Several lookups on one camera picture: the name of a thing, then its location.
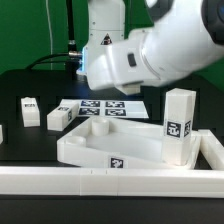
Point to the white desk tabletop tray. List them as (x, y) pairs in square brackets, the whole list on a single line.
[(101, 142)]

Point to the fiducial marker sheet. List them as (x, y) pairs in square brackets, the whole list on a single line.
[(109, 108)]

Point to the black vertical pole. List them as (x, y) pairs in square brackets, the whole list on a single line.
[(71, 38)]

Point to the white block left edge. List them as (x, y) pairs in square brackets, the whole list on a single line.
[(1, 134)]

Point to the white fixture wall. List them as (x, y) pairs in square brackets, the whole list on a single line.
[(17, 180)]

